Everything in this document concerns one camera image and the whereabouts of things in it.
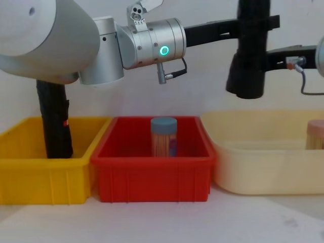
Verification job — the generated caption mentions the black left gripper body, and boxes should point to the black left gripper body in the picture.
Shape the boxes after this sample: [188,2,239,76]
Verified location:
[184,22,219,48]

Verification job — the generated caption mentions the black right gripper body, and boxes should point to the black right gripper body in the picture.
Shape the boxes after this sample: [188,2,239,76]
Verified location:
[277,45,317,72]

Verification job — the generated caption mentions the toothpick jar with pink lid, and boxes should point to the toothpick jar with pink lid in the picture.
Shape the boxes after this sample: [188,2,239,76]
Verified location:
[305,119,324,150]

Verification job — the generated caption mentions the cream plastic bin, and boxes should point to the cream plastic bin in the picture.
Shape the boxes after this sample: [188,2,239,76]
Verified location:
[200,109,324,196]

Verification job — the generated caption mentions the toothpick jar with blue-grey lid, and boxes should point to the toothpick jar with blue-grey lid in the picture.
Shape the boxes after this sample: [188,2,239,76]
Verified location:
[150,116,178,158]

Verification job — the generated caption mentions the red plastic bin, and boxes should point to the red plastic bin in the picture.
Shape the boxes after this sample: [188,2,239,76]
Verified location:
[90,115,217,204]

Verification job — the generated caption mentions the yellow plastic bin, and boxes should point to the yellow plastic bin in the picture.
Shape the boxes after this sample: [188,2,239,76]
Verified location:
[0,116,113,206]

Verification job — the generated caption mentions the thin grey right wrist cable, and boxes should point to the thin grey right wrist cable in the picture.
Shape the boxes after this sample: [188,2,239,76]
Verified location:
[286,56,324,96]

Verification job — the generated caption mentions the thin dark left wrist cable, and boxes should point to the thin dark left wrist cable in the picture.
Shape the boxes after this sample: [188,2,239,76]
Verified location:
[156,57,188,85]

